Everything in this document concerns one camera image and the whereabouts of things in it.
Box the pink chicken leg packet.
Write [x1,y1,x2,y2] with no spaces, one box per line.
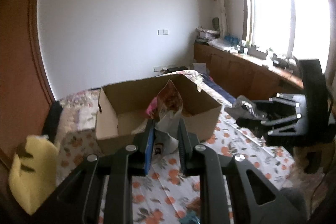
[145,97,159,120]

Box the small white snack pouch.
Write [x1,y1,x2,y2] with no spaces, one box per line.
[152,80,183,163]

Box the silver snack packet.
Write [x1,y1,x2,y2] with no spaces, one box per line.
[224,95,267,121]

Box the brown cardboard box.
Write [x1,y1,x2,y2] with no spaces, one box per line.
[96,70,222,155]

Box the orange print bed sheet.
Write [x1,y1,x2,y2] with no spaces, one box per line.
[56,70,297,224]

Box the wooden window-side cabinet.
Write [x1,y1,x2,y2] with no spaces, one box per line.
[194,43,303,100]

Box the floral pink quilt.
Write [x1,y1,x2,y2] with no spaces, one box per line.
[58,89,100,134]

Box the teal foil candy wrapper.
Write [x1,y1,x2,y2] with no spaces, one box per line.
[179,211,201,224]

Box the clutter pile on cabinet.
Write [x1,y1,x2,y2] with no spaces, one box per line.
[195,27,297,72]

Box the yellow banana plush toy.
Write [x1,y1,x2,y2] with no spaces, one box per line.
[9,135,59,215]

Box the brown wooden wardrobe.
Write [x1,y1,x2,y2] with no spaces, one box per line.
[1,0,55,168]

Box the white wall socket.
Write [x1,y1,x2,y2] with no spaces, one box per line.
[153,66,167,72]

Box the window with frame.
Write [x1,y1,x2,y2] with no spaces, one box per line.
[243,0,335,72]

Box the white wall switch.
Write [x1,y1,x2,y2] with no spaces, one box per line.
[157,29,169,36]

